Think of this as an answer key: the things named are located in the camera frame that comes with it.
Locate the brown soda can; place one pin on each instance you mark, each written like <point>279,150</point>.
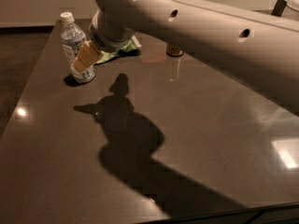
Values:
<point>173,51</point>

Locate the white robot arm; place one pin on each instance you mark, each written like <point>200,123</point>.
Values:
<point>257,49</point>

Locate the black box in corner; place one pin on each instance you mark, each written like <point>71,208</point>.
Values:
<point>279,8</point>

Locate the clear plastic water bottle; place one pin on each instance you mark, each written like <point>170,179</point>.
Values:
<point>73,38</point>

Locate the green chip bag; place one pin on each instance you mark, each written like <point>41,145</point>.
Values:
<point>132,45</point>

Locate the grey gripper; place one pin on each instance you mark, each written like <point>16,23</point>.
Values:
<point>109,41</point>

